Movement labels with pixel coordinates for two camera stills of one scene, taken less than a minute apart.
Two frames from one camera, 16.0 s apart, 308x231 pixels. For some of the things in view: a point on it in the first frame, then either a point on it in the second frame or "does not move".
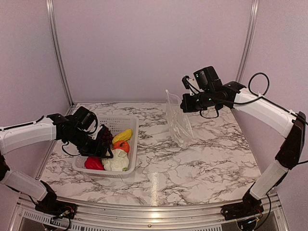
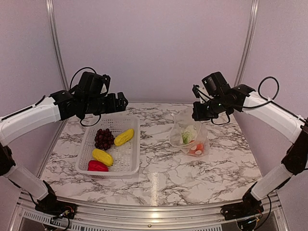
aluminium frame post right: [249, 41] does not move
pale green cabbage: [119, 162] → [189, 134]
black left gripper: [95, 151] → [113, 108]
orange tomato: [121, 145] → [199, 147]
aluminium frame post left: [51, 13] does not move
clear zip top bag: [180, 126] → [188, 134]
